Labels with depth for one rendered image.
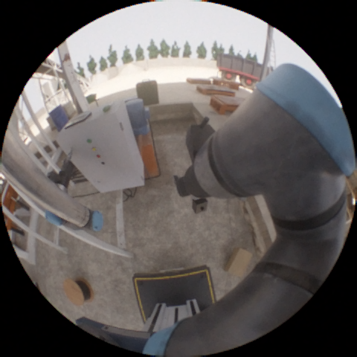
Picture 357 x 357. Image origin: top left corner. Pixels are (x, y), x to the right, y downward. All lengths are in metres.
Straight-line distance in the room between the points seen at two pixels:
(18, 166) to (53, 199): 0.14
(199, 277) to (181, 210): 0.84
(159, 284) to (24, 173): 1.12
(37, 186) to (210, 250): 1.49
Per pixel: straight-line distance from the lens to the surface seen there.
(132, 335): 0.53
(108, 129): 0.61
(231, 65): 8.51
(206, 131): 0.22
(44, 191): 0.38
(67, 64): 1.34
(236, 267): 1.45
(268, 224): 1.46
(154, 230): 1.47
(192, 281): 1.15
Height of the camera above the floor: 1.42
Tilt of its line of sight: 56 degrees down
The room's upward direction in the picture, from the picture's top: 1 degrees counter-clockwise
